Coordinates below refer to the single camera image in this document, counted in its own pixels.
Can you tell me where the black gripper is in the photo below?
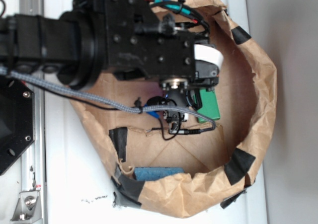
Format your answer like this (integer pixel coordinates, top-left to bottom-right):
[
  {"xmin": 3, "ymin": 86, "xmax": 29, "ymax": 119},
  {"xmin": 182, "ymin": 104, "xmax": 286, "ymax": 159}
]
[{"xmin": 73, "ymin": 0, "xmax": 224, "ymax": 89}]

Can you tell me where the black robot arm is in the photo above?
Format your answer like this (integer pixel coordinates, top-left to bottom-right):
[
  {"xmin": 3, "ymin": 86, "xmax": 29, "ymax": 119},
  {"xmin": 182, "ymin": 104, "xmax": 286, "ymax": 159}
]
[{"xmin": 0, "ymin": 0, "xmax": 223, "ymax": 90}]

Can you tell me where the green plastic block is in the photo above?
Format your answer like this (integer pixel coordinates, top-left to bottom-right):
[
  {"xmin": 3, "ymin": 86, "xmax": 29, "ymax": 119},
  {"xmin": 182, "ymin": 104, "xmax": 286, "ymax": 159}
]
[{"xmin": 197, "ymin": 89, "xmax": 221, "ymax": 120}]

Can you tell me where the torn brown paper bag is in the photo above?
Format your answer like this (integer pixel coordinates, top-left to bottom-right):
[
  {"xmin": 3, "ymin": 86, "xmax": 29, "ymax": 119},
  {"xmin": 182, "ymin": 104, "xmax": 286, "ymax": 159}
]
[{"xmin": 72, "ymin": 0, "xmax": 277, "ymax": 218}]

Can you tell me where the blue sponge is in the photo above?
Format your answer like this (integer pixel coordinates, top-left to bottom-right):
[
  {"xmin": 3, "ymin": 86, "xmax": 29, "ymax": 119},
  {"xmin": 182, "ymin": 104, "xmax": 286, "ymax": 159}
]
[{"xmin": 134, "ymin": 167, "xmax": 184, "ymax": 181}]

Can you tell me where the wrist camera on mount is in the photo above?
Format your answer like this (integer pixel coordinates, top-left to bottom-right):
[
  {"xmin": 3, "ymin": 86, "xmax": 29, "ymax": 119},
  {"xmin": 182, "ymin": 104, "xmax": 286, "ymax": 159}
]
[{"xmin": 146, "ymin": 78, "xmax": 190, "ymax": 135}]

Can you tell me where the grey braided cable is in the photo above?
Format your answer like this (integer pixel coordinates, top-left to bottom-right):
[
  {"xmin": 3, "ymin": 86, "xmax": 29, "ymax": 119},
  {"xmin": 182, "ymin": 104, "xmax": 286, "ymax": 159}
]
[{"xmin": 0, "ymin": 65, "xmax": 218, "ymax": 135}]

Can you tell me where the black octagonal mount plate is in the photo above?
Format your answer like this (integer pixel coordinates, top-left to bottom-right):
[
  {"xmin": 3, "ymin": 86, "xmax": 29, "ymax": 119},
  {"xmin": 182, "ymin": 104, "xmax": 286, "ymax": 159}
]
[{"xmin": 0, "ymin": 76, "xmax": 34, "ymax": 175}]

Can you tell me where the aluminium extrusion rail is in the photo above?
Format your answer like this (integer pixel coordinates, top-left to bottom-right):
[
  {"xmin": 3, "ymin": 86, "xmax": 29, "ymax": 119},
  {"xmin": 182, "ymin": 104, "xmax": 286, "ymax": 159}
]
[{"xmin": 19, "ymin": 0, "xmax": 48, "ymax": 224}]

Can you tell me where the metal corner bracket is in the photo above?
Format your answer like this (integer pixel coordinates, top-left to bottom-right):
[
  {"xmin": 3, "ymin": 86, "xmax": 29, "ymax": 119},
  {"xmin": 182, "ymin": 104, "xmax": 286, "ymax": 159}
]
[{"xmin": 10, "ymin": 191, "xmax": 42, "ymax": 224}]

